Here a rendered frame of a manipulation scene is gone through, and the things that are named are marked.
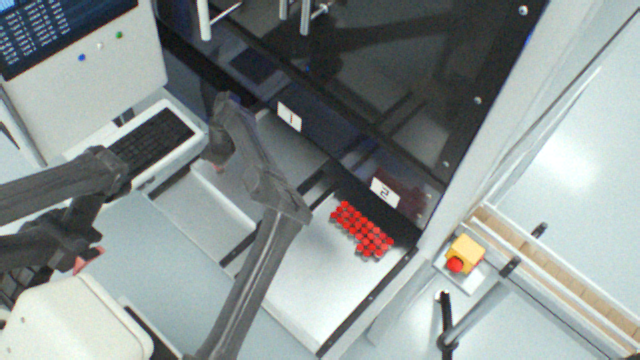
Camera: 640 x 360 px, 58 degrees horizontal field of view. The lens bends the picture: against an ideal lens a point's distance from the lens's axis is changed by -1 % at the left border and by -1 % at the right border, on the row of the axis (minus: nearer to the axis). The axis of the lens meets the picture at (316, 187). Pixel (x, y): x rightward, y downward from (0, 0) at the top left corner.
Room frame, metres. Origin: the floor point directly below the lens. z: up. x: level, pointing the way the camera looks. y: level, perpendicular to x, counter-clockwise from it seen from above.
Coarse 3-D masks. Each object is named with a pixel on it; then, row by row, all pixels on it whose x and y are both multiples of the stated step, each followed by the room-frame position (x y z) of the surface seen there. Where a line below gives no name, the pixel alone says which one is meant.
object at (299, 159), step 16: (272, 112) 1.07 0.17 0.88; (272, 128) 1.02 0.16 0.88; (288, 128) 1.02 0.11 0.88; (272, 144) 0.96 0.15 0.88; (288, 144) 0.97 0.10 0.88; (304, 144) 0.98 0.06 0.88; (240, 160) 0.89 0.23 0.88; (288, 160) 0.91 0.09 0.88; (304, 160) 0.92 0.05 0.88; (320, 160) 0.93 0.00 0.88; (208, 176) 0.82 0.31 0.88; (224, 176) 0.83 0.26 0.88; (240, 176) 0.83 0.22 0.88; (288, 176) 0.86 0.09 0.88; (304, 176) 0.87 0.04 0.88; (224, 192) 0.77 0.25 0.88; (240, 192) 0.78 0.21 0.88; (240, 208) 0.72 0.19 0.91; (256, 208) 0.74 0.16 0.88; (256, 224) 0.68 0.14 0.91
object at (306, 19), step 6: (306, 0) 0.88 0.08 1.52; (312, 0) 0.88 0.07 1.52; (306, 6) 0.88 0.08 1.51; (324, 6) 0.93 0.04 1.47; (306, 12) 0.87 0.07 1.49; (318, 12) 0.91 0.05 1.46; (324, 12) 0.93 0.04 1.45; (306, 18) 0.88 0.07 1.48; (312, 18) 0.89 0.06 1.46; (306, 24) 0.88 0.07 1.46; (300, 30) 0.88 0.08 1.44; (306, 30) 0.88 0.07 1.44
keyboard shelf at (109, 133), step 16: (144, 112) 1.05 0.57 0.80; (176, 112) 1.07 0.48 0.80; (112, 128) 0.98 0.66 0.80; (128, 128) 0.99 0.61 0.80; (192, 128) 1.02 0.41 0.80; (80, 144) 0.91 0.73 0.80; (96, 144) 0.91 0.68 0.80; (192, 144) 0.97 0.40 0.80; (160, 160) 0.89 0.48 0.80; (144, 176) 0.83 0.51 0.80
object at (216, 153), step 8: (208, 144) 0.83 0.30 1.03; (216, 144) 0.81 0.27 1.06; (224, 144) 0.82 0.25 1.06; (232, 144) 0.85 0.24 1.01; (208, 152) 0.81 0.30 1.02; (216, 152) 0.81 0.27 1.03; (224, 152) 0.82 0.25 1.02; (208, 160) 0.79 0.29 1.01; (216, 160) 0.79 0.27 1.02; (224, 160) 0.80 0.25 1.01
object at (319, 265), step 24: (312, 240) 0.67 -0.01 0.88; (336, 240) 0.68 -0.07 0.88; (288, 264) 0.59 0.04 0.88; (312, 264) 0.60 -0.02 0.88; (336, 264) 0.61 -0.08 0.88; (360, 264) 0.62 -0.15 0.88; (384, 264) 0.64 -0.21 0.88; (288, 288) 0.53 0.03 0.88; (312, 288) 0.54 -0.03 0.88; (336, 288) 0.55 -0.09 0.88; (360, 288) 0.56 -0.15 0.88; (288, 312) 0.45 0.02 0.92; (312, 312) 0.47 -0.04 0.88; (336, 312) 0.48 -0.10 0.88; (312, 336) 0.40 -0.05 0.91
